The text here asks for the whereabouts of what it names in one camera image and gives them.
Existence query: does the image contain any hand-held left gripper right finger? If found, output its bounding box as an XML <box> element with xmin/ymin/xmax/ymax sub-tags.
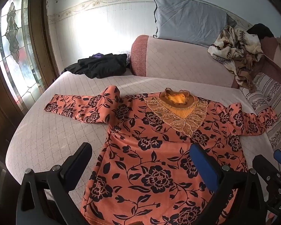
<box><xmin>190</xmin><ymin>143</ymin><xmax>269</xmax><ymax>225</ymax></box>

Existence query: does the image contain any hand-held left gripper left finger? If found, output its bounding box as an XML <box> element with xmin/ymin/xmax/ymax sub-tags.
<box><xmin>16</xmin><ymin>142</ymin><xmax>93</xmax><ymax>225</ymax></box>

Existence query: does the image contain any orange black floral shirt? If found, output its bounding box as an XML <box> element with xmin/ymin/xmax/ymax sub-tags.
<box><xmin>44</xmin><ymin>85</ymin><xmax>279</xmax><ymax>225</ymax></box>

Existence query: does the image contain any pile of black clothes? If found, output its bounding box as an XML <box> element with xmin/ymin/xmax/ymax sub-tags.
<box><xmin>61</xmin><ymin>53</ymin><xmax>128</xmax><ymax>79</ymax></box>

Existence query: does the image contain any bed with pink quilted sheet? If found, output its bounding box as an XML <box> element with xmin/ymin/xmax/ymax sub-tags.
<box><xmin>6</xmin><ymin>71</ymin><xmax>280</xmax><ymax>225</ymax></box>

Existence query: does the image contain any striped floral bedding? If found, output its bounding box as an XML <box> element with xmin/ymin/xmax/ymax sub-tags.
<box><xmin>240</xmin><ymin>73</ymin><xmax>281</xmax><ymax>150</ymax></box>

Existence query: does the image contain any maroon blanket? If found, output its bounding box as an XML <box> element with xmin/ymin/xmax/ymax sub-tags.
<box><xmin>260</xmin><ymin>36</ymin><xmax>281</xmax><ymax>75</ymax></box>

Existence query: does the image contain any folded pink quilt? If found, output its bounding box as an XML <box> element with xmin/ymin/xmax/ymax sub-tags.
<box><xmin>130</xmin><ymin>35</ymin><xmax>243</xmax><ymax>89</ymax></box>

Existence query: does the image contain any cream brown floral blanket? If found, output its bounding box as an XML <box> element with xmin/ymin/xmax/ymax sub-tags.
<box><xmin>208</xmin><ymin>25</ymin><xmax>265</xmax><ymax>94</ymax></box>

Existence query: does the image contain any stained glass window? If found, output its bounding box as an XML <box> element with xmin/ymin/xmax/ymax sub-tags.
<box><xmin>0</xmin><ymin>0</ymin><xmax>45</xmax><ymax>113</ymax></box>

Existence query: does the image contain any black cloth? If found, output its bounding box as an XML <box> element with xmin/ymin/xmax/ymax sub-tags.
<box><xmin>247</xmin><ymin>23</ymin><xmax>275</xmax><ymax>38</ymax></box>

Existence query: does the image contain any grey pillow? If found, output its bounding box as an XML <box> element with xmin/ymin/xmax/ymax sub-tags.
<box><xmin>152</xmin><ymin>0</ymin><xmax>237</xmax><ymax>48</ymax></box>

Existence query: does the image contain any wooden window frame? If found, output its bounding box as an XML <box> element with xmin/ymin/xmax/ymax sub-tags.
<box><xmin>26</xmin><ymin>0</ymin><xmax>61</xmax><ymax>87</ymax></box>

